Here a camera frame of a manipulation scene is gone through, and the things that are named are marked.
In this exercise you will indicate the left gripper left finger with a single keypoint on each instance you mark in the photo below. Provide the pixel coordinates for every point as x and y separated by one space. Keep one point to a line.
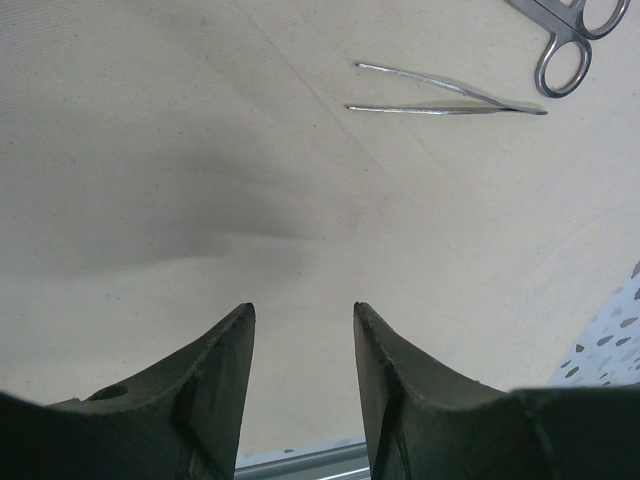
177 419

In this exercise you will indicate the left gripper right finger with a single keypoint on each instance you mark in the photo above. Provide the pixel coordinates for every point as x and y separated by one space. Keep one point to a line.
424 420

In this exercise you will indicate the steel tweezers bottom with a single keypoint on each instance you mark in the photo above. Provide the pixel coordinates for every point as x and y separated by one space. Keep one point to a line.
473 101

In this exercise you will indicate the steel surgical scissors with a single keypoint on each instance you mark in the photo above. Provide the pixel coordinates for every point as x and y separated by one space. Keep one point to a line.
565 24

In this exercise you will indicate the beige cloth mat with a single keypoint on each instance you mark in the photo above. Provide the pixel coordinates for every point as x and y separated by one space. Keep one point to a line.
164 161

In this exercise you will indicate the aluminium rail frame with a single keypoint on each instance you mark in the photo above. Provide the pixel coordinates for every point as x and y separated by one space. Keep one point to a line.
342 461

